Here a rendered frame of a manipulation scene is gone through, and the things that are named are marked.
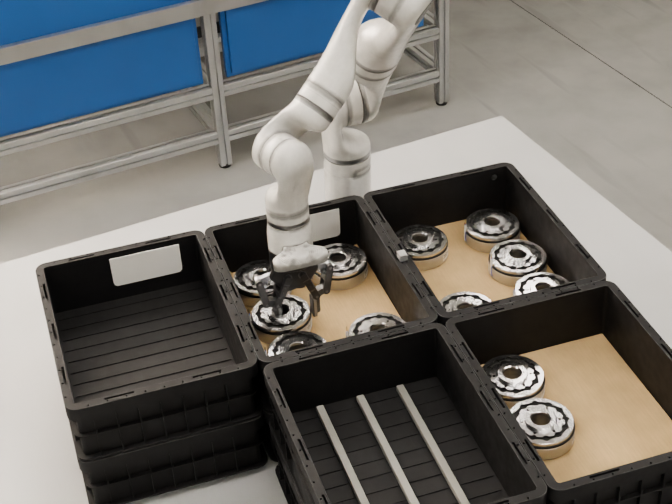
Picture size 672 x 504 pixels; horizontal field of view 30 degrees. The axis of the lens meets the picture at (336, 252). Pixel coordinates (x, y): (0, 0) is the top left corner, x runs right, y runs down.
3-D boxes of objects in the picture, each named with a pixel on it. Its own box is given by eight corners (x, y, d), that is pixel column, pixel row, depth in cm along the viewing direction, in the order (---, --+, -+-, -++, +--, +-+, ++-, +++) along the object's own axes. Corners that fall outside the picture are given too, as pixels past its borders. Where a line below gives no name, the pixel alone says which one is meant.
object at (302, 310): (245, 304, 218) (244, 301, 217) (300, 291, 220) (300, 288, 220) (260, 339, 210) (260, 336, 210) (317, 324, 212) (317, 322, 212)
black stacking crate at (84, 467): (57, 365, 231) (45, 314, 224) (215, 327, 238) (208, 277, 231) (91, 518, 200) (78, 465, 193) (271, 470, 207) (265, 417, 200)
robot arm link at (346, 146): (328, 98, 229) (331, 175, 240) (376, 88, 231) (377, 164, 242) (312, 73, 236) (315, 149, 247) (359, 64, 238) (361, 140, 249)
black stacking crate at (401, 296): (210, 281, 231) (203, 231, 225) (362, 246, 238) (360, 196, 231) (267, 420, 200) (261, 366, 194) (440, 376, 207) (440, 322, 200)
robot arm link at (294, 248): (276, 275, 201) (273, 243, 197) (258, 238, 209) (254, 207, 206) (330, 262, 203) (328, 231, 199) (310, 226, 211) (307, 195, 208)
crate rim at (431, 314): (203, 238, 226) (202, 227, 224) (360, 204, 233) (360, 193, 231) (261, 376, 195) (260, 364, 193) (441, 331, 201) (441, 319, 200)
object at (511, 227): (456, 218, 236) (456, 215, 236) (504, 206, 239) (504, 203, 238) (478, 246, 228) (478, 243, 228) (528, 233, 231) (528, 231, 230)
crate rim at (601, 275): (361, 204, 233) (360, 193, 231) (509, 171, 239) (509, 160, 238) (441, 331, 201) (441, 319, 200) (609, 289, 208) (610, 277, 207)
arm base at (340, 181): (319, 214, 257) (316, 144, 246) (361, 204, 259) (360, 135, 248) (335, 240, 250) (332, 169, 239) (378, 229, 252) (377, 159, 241)
